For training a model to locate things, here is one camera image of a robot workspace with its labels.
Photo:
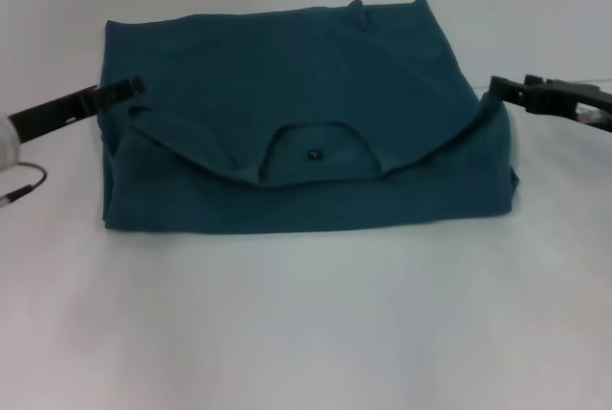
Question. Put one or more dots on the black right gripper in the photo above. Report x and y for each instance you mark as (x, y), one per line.
(571, 99)

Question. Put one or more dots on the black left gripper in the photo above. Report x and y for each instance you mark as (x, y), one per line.
(52, 111)

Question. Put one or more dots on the teal t-shirt with FREE print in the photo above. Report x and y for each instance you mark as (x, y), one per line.
(287, 118)

